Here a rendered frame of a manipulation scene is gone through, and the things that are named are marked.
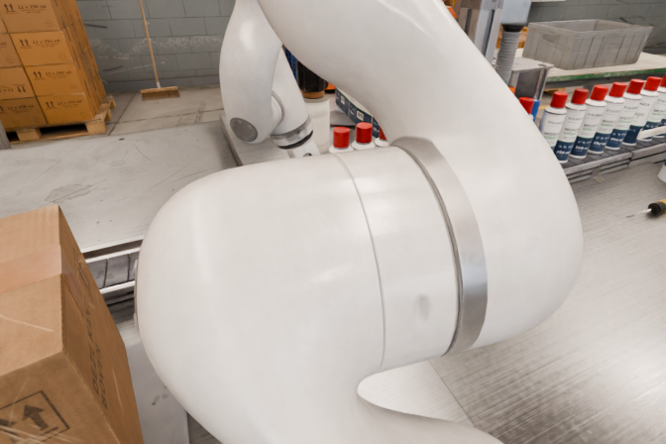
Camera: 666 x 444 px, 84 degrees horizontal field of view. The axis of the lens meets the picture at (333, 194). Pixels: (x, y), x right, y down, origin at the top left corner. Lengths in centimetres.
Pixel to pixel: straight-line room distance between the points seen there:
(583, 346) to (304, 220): 67
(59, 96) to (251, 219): 392
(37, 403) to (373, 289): 31
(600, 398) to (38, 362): 68
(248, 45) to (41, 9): 342
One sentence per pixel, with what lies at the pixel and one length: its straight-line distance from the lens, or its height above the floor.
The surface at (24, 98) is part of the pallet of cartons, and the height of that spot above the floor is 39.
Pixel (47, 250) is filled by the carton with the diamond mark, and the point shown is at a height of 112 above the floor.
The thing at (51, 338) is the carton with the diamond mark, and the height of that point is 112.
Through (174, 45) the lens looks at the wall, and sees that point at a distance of 523.
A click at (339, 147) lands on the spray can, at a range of 75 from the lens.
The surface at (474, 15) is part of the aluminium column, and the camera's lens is 64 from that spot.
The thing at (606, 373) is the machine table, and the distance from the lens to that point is 76.
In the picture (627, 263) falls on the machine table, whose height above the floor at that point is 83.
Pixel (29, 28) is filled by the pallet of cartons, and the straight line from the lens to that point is 397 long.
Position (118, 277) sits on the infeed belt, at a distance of 79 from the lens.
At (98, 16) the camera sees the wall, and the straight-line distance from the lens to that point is 533.
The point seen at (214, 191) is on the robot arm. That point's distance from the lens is 17.
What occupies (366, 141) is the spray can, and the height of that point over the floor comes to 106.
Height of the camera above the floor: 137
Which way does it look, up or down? 32 degrees down
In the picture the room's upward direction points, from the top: straight up
